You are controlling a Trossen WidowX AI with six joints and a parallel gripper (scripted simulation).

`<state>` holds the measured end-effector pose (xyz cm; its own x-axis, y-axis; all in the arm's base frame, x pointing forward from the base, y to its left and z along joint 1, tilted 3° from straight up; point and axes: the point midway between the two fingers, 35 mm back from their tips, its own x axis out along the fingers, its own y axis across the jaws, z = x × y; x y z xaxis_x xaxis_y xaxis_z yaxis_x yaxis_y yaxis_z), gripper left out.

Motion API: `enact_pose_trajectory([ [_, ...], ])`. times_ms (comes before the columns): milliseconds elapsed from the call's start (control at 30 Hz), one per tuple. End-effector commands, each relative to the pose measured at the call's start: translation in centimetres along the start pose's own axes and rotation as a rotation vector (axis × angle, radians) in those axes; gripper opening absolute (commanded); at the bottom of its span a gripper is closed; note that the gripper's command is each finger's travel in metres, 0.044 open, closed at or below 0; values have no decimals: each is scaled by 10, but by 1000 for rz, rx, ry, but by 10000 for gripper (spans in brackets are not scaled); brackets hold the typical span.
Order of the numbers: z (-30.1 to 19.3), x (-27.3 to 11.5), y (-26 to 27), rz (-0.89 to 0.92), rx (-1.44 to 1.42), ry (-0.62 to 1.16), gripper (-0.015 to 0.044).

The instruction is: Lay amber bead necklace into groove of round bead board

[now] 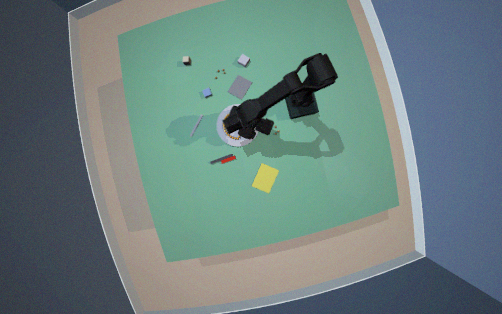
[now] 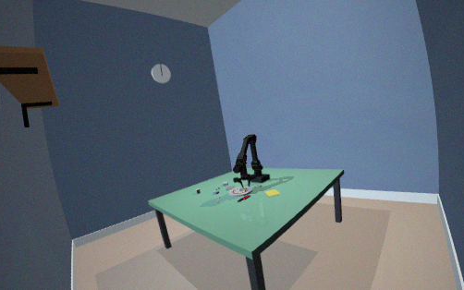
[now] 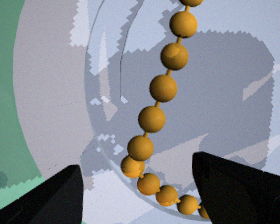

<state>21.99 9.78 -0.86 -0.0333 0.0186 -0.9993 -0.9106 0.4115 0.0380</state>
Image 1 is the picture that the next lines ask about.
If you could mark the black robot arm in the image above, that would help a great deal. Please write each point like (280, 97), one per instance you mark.
(321, 73)

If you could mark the small blue block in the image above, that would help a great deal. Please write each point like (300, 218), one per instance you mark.
(207, 92)

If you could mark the small beige cube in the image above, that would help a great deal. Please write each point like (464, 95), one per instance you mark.
(186, 60)

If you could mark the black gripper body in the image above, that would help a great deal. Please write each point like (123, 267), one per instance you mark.
(266, 125)

